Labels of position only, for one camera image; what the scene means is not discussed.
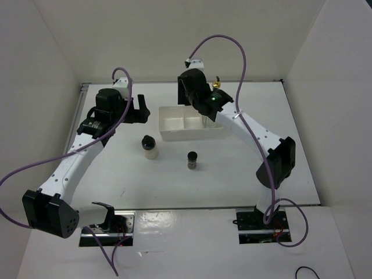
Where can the spice jar black lid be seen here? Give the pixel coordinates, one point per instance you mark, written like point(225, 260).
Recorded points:
point(192, 160)

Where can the glass oil bottle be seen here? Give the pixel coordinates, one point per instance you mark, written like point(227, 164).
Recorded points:
point(209, 124)
point(217, 83)

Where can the white three-compartment tray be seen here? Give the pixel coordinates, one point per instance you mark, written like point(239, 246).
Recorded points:
point(184, 123)

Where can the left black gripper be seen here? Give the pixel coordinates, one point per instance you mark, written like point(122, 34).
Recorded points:
point(140, 115)

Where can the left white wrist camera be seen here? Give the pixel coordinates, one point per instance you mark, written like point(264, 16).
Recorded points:
point(122, 86)

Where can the white bottle black cap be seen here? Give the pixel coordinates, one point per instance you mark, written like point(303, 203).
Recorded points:
point(149, 146)

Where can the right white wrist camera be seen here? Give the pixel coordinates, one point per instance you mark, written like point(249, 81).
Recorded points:
point(194, 64)

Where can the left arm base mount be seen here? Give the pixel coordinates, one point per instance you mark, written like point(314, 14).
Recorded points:
point(117, 229)

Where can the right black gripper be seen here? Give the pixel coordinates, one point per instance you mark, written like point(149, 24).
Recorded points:
point(181, 99)

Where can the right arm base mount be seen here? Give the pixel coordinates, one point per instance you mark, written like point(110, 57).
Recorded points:
point(252, 230)

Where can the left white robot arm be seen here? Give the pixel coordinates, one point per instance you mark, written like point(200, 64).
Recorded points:
point(48, 208)

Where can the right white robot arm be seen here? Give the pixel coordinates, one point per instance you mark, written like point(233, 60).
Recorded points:
point(277, 154)

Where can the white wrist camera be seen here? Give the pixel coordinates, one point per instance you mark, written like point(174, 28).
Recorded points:
point(194, 64)
point(122, 86)

